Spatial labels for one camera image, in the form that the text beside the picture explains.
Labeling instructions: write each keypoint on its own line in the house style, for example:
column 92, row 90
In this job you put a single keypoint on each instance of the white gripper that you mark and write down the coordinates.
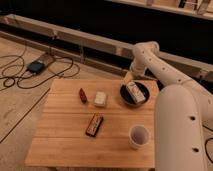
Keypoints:
column 128, row 77

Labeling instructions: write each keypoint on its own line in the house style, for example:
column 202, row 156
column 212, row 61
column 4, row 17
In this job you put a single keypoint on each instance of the white sponge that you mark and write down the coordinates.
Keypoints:
column 100, row 99

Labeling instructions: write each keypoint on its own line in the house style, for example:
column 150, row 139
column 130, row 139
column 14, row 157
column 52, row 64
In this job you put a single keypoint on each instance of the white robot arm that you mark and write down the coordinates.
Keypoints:
column 180, row 109

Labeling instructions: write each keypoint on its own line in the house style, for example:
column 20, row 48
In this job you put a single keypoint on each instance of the black bowl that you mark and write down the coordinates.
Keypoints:
column 127, row 99

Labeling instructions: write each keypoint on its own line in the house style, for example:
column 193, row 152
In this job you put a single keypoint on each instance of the dark chocolate bar package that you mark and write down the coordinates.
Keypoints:
column 94, row 125

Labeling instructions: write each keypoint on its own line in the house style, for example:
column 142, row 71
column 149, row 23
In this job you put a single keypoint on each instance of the wooden table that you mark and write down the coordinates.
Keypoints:
column 85, row 123

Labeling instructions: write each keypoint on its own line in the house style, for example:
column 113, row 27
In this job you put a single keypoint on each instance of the blue power box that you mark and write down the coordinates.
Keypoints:
column 35, row 67

